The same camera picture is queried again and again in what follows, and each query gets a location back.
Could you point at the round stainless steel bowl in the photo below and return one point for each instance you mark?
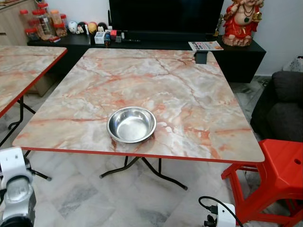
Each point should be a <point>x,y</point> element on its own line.
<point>131,125</point>

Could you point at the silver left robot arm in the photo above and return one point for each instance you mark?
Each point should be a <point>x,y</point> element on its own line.
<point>16,198</point>

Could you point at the red plastic stool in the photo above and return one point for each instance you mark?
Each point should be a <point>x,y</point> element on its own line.
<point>279,165</point>

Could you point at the dark grey fabric sofa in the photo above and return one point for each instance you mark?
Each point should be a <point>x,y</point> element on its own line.
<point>284,106</point>

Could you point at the dark grey table clamp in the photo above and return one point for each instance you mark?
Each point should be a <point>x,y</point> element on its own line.
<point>201,57</point>

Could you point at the white red printed magazine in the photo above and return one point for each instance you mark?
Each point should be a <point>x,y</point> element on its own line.
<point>206,46</point>

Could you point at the white patterned basket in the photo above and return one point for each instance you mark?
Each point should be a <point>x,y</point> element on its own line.
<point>294,65</point>

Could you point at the small gold ornament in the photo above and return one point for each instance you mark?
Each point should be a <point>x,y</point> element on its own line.
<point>218,26</point>

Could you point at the red laughing Buddha statue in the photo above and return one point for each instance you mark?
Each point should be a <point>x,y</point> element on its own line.
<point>240,26</point>

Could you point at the black remote control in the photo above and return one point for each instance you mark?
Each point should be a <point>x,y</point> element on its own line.
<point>130,40</point>

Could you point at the small red box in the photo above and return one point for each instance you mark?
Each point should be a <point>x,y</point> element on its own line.
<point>113,33</point>

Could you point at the black flat screen television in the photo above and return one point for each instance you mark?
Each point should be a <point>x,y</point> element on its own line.
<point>165,14</point>

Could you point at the small white box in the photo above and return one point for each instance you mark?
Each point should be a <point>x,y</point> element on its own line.
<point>99,38</point>

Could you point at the black round doll figurine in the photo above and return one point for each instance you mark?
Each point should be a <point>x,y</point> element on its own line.
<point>102,27</point>

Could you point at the yellow round doll figurine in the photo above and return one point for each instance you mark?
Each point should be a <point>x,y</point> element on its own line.
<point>93,27</point>

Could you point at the black white doll figurine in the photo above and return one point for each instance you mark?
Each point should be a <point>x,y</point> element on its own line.
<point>82,28</point>

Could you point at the white round doll figurine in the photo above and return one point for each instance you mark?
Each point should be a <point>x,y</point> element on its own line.
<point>72,27</point>

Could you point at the small jar red lid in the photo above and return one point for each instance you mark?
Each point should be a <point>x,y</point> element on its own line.
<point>60,30</point>
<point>31,34</point>

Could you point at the orange snack jar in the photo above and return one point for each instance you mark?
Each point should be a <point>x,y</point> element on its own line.
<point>55,17</point>

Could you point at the large clear jar red lid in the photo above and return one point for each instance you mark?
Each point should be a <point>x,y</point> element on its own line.
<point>44,24</point>

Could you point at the tall jar red lid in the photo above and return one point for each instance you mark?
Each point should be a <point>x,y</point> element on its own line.
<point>42,6</point>

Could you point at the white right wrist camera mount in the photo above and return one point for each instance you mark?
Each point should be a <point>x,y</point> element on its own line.
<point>226,216</point>

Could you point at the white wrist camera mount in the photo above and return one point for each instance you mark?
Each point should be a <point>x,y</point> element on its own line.
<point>12,161</point>
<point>226,216</point>

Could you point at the black metal table leg frame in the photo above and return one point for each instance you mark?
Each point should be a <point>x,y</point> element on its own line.
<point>159,166</point>
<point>21,111</point>

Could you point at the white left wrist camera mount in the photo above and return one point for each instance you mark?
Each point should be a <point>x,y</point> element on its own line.
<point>12,161</point>

